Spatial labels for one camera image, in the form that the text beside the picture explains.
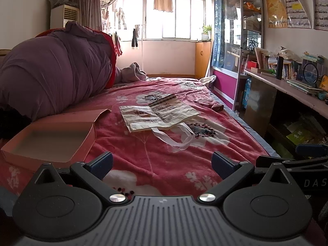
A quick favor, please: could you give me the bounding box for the beige printed shopping bag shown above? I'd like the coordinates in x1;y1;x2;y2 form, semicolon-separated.
120;94;199;150

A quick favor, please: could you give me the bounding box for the pink cardboard box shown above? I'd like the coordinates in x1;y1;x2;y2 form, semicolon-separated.
1;108;111;172

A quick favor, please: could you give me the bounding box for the red floral blanket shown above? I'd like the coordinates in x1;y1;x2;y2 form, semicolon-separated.
0;76;280;206

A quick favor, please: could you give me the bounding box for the blue cartoon package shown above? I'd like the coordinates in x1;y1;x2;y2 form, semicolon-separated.
242;78;252;109

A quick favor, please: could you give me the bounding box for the round magnifier mirror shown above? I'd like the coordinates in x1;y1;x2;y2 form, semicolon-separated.
303;63;319;84

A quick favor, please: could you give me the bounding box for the purple folded duvet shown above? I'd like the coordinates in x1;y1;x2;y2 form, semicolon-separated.
1;22;147;121

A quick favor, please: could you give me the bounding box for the black bottle on shelf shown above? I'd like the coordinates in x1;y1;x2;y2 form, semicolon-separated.
276;56;284;80

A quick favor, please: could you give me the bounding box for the orange wooden cabinet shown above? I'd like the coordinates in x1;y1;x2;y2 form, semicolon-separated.
195;41;211;79

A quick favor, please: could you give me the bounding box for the potted green plant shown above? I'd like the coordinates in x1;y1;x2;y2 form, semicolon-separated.
202;25;212;41

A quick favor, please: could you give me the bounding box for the white calendar poster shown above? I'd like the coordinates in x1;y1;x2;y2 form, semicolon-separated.
285;0;311;29

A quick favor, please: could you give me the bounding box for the white air conditioner unit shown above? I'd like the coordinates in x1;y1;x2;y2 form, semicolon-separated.
50;5;80;29

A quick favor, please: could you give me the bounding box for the magenta glass cabinet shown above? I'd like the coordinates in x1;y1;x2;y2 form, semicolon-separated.
211;0;263;110

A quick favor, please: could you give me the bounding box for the striped pink curtain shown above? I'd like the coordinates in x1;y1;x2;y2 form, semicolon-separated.
72;0;102;31

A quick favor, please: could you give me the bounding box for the hanging white shirt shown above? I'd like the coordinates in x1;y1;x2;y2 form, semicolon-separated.
153;0;173;13

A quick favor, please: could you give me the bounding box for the long wall shelf desk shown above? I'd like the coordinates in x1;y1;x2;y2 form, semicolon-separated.
245;69;328;118

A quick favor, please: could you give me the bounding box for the orange wall poster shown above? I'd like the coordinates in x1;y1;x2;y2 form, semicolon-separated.
265;0;288;28

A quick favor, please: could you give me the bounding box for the right edge wall poster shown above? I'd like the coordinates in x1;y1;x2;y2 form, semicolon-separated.
314;0;328;31

